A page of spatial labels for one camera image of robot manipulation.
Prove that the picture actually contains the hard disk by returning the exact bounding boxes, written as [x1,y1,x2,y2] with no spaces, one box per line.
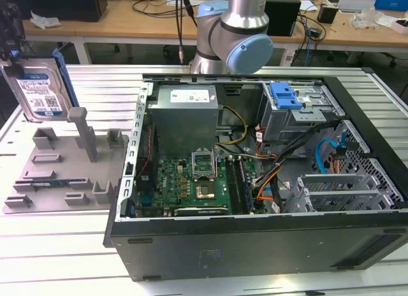
[0,48,80,123]

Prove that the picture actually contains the blue SATA wire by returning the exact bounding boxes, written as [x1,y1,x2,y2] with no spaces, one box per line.
[314,131,361,175]

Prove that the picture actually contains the orange red power wire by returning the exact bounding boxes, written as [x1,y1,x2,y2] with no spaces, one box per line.
[330,151,347,174]

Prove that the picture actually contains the grey metal disk bay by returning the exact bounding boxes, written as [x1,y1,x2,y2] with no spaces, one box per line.
[280,173,399,214]

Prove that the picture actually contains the crumpled white plastic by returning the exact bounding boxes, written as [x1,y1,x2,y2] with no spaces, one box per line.
[30,10,61,31]

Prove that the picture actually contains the black computer tower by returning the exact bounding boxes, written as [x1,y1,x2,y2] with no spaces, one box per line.
[1,0,108,22]

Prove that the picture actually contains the grey plastic parts rack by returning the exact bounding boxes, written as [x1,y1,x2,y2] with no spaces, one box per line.
[1,107,130,216]

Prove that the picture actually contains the spare RAM stick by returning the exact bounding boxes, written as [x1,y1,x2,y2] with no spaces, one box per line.
[30,180,69,187]

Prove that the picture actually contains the grey power supply unit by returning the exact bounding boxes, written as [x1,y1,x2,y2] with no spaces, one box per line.
[147,85,221,158]

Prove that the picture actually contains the green motherboard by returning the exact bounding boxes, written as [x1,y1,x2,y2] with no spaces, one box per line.
[133,155,265,217]

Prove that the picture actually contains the metal socket cover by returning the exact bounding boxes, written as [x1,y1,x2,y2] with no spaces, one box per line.
[190,148,219,182]

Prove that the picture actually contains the CPU socket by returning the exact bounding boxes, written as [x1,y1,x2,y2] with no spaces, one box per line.
[194,177,221,201]

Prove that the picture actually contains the black graphics card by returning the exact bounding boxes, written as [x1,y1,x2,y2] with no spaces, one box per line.
[173,206,229,217]

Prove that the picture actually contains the black RAM slot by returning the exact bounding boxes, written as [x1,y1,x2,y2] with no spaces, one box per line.
[233,156,247,214]
[224,156,238,214]

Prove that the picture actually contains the black speaker box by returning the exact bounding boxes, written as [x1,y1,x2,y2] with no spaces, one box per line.
[266,0,302,37]

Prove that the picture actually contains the blue plastic drive latch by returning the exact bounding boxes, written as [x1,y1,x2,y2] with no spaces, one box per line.
[269,81,303,110]

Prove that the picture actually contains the installed RAM stick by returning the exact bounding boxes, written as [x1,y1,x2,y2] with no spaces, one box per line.
[239,158,258,214]

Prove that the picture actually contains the grey metal drive cage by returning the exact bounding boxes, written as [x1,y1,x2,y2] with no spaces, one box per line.
[259,82,347,144]

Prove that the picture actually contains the black computer under desk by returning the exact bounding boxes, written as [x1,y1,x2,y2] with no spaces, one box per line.
[291,48,342,67]

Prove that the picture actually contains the small black box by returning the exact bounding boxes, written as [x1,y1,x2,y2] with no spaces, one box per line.
[317,4,339,24]

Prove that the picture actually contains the black open PC case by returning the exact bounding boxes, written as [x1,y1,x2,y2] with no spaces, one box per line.
[103,68,408,283]

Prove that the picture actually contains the grey flat laptop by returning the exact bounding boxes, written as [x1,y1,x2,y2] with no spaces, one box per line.
[337,0,377,13]

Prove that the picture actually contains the clear plastic bag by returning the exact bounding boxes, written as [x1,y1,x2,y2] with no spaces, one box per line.
[352,7,383,29]

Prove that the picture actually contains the white flat packaging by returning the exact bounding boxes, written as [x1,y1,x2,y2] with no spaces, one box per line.
[375,15,408,34]

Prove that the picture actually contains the blue cardboard box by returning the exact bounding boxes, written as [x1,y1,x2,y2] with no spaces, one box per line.
[369,0,408,11]

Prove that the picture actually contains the wooden desk white frame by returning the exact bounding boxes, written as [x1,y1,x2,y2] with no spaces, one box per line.
[0,0,408,66]

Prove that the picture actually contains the thin hanging cable with plug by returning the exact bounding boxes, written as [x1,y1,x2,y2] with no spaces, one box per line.
[173,0,198,64]

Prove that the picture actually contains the yellow power wires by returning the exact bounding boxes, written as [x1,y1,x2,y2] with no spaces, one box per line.
[216,106,249,147]

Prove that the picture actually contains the orange SATA wire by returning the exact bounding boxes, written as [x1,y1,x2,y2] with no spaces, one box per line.
[256,179,278,202]

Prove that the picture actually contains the black cable bundle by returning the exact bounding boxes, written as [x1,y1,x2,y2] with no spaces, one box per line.
[253,119,347,188]

